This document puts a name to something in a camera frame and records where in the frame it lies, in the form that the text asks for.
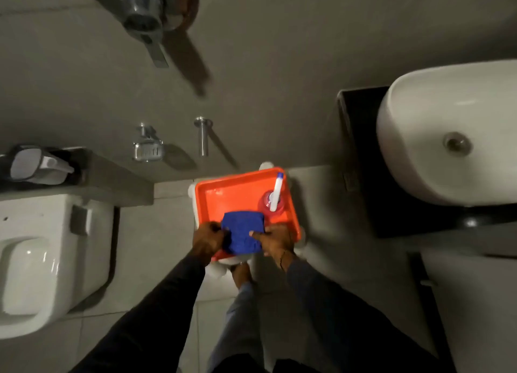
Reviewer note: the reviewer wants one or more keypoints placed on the person's right hand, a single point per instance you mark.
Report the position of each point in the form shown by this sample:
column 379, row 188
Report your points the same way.
column 276, row 243

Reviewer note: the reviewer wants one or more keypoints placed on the person's left hand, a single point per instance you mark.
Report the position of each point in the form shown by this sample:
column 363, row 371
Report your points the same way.
column 206, row 239

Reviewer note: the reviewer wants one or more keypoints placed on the person's left fingers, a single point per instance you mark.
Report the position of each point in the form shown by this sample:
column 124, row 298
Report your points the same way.
column 221, row 233

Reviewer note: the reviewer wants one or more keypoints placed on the blue cloth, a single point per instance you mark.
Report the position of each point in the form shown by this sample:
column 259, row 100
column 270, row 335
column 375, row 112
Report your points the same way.
column 242, row 233

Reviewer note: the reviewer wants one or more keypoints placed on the person's left forearm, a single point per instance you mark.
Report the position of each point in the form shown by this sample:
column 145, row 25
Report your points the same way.
column 149, row 320

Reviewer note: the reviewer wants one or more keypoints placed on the person's right forearm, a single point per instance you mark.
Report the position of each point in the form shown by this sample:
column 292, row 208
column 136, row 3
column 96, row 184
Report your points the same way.
column 355, row 320

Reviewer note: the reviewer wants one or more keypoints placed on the white plastic stool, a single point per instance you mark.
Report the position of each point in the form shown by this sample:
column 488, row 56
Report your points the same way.
column 226, row 268

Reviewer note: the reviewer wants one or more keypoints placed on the orange plastic tray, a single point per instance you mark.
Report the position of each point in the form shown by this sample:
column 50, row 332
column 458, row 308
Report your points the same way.
column 238, row 199

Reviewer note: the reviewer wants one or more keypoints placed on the person's foot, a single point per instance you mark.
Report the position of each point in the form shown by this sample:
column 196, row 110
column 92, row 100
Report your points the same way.
column 241, row 272

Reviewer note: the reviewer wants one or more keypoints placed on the pink spray bottle white nozzle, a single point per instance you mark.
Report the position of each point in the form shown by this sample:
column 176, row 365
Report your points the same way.
column 274, row 197

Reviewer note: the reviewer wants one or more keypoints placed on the person's leg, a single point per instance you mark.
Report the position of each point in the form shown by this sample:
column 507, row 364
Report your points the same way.
column 238, row 324

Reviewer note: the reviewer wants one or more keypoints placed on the grey flush button plate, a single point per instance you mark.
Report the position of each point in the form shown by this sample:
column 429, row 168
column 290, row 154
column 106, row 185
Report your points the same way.
column 79, row 220

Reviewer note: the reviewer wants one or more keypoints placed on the dark vanity counter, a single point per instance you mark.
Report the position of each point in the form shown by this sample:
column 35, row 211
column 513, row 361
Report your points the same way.
column 363, row 158

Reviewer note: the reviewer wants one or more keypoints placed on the white toilet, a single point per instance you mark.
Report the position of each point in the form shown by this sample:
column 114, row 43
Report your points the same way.
column 44, row 259

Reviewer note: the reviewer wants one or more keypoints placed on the white health faucet sprayer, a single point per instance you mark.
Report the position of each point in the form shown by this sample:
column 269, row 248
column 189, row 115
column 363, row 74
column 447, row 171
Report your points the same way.
column 38, row 164

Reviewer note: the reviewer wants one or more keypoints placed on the white wash basin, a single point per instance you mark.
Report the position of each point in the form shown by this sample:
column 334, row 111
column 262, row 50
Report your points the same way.
column 452, row 134

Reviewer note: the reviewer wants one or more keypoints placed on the chrome basin drain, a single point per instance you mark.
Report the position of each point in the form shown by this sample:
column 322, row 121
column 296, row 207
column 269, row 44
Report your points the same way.
column 457, row 143

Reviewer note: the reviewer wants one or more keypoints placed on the chrome wall peg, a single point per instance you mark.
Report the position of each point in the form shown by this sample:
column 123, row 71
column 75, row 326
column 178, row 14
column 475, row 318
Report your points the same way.
column 202, row 136

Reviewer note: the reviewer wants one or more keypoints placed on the chrome wall faucet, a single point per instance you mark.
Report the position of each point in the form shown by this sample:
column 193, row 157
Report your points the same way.
column 141, row 13

